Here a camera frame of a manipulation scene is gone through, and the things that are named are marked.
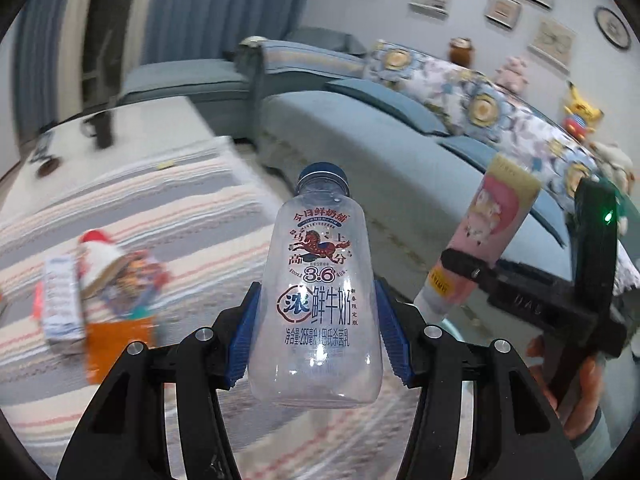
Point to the small framed wall picture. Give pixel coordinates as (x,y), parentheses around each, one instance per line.
(504,10)

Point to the blue fabric sofa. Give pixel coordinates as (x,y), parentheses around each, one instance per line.
(350,135)

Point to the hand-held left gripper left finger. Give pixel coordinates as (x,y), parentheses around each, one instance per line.
(241,342)

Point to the round wall clock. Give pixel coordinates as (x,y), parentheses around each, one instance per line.
(613,27)

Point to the yellow plush toy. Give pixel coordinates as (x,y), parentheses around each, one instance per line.
(580,110)

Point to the small brown round object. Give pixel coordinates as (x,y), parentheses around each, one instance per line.
(48,166)

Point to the colourful snack packet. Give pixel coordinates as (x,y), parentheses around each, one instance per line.
(137,285)

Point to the pink pig plush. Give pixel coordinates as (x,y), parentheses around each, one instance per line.
(514,74)

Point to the clear plastic milk bottle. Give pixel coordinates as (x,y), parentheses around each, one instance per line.
(315,310)

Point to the white coffee table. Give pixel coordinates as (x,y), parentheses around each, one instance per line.
(145,132)

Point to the red and white packet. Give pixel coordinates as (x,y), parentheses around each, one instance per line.
(100,262)

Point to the person's right hand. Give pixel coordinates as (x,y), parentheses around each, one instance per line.
(587,395)

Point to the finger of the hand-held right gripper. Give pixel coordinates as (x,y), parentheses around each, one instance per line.
(467,264)

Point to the blue sofa pillow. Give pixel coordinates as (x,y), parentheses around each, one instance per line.
(325,40)

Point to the white plush toy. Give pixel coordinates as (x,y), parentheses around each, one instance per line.
(612,162)

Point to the brown jar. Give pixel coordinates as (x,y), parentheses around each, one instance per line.
(460,51)

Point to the striped rug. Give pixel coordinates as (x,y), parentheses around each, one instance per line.
(165,230)

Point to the white carton box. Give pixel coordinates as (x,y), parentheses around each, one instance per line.
(62,300)

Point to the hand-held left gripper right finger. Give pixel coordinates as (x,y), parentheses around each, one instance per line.
(396,342)

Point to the pink cosmetic tube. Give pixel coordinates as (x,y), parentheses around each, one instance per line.
(492,215)

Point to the black stand pole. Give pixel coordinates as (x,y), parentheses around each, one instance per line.
(112,60)

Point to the blue striped curtain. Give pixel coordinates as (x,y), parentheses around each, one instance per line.
(200,10)

